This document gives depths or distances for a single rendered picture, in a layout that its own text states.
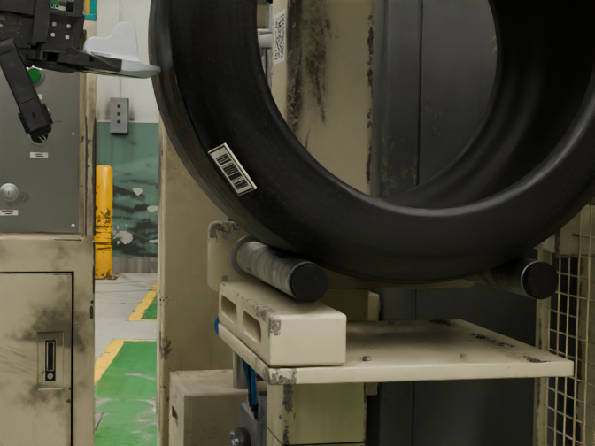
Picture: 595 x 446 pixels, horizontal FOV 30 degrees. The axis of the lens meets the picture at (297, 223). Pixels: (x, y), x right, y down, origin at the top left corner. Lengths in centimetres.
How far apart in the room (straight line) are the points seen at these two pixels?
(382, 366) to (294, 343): 11
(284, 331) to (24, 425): 82
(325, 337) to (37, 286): 79
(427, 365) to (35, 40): 57
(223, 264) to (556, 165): 51
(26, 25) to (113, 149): 917
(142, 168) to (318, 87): 885
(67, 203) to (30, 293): 17
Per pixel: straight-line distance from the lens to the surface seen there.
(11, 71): 129
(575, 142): 133
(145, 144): 1044
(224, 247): 156
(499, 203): 129
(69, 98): 197
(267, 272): 135
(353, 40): 164
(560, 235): 167
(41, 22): 129
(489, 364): 132
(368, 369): 127
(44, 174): 197
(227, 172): 123
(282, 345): 124
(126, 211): 1046
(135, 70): 130
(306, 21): 162
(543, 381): 178
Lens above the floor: 103
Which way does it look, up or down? 3 degrees down
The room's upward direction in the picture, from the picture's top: 1 degrees clockwise
